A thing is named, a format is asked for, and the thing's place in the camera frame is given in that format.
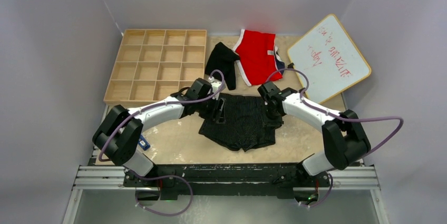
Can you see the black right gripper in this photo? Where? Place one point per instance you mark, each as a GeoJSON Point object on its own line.
{"type": "Point", "coordinates": [268, 123]}

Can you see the plain black underwear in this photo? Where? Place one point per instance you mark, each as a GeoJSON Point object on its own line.
{"type": "Point", "coordinates": [223, 58]}

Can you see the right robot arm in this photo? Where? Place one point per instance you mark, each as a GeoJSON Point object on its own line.
{"type": "Point", "coordinates": [344, 138]}

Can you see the white board with wooden frame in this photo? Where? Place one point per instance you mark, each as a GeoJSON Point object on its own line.
{"type": "Point", "coordinates": [328, 59]}

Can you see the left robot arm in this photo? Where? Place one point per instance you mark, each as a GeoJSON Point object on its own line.
{"type": "Point", "coordinates": [118, 135]}

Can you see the black striped underwear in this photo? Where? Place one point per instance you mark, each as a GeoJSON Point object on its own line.
{"type": "Point", "coordinates": [243, 127]}

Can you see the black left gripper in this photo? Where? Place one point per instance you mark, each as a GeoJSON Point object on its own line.
{"type": "Point", "coordinates": [210, 115]}

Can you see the wooden compartment tray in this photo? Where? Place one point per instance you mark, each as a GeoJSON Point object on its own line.
{"type": "Point", "coordinates": [153, 63]}

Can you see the red white blue underwear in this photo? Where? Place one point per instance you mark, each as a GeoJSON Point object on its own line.
{"type": "Point", "coordinates": [259, 60]}

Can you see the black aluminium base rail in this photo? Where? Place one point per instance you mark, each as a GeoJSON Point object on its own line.
{"type": "Point", "coordinates": [281, 180]}

